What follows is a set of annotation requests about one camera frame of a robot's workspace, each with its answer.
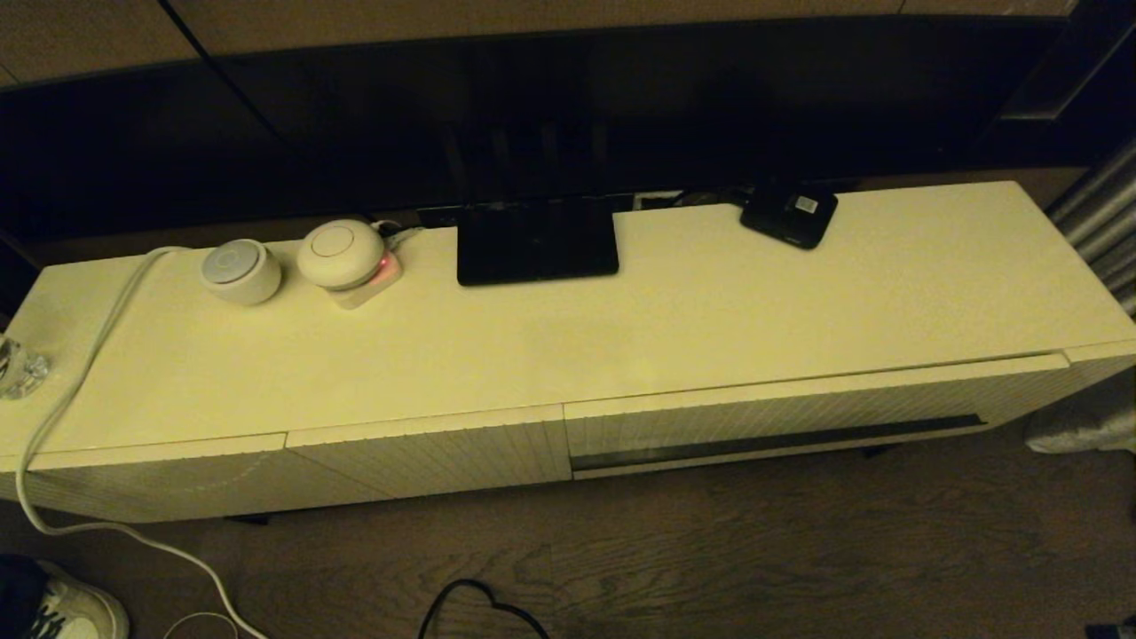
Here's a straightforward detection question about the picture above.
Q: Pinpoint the grey pleated curtain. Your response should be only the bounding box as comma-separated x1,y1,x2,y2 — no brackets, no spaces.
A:
1021,138,1136,454

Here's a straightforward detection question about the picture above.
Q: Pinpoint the black set-top box with label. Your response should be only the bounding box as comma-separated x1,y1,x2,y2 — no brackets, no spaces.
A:
740,184,840,250

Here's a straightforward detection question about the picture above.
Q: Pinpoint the white power strip red light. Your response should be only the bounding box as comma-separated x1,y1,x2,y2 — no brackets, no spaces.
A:
330,250,403,310

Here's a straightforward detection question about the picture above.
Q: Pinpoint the white fluted drawer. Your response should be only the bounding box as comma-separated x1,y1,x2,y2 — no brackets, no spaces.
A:
564,353,1073,481

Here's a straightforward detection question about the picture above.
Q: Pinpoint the large black television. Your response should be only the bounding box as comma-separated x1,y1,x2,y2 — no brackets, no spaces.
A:
0,11,1097,242

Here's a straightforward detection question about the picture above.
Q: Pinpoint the black looped floor cable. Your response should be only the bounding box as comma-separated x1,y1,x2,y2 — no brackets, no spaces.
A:
417,577,551,639

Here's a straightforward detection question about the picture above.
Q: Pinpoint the white TV cabinet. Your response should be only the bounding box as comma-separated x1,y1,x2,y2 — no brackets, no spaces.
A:
0,180,1136,526

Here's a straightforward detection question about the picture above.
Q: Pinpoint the white sneaker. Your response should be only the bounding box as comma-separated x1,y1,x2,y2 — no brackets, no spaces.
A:
0,555,130,639

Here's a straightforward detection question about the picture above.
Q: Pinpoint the black television base plate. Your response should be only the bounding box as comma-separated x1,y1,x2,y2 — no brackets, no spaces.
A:
456,197,620,287

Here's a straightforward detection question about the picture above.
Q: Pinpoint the white plug with cord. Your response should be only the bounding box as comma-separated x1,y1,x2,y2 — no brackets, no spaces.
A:
371,218,429,249

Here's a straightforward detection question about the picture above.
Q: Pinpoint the white fluted cabinet front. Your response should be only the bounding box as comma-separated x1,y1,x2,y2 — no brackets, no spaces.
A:
284,406,573,509

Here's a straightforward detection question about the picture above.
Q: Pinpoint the small white round speaker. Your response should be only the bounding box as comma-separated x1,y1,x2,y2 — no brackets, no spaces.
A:
200,238,283,305

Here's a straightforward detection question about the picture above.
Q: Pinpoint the clear glass object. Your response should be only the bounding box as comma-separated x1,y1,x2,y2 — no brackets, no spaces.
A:
0,335,50,400

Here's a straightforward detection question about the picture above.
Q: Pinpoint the white smooth cabinet front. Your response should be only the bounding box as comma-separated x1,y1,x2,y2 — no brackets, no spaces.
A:
0,433,391,525

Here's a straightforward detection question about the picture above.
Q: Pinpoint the long white power cable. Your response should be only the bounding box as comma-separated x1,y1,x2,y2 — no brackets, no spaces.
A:
13,246,267,639

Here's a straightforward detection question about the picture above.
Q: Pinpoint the white dome-shaped device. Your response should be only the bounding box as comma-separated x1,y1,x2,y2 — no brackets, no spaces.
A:
296,218,386,290

